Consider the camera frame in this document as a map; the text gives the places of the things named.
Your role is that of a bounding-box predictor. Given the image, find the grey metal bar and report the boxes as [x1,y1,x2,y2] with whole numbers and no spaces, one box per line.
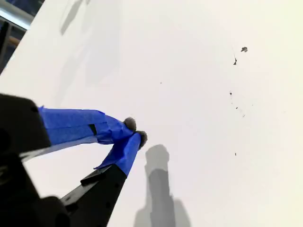
[0,6,34,31]

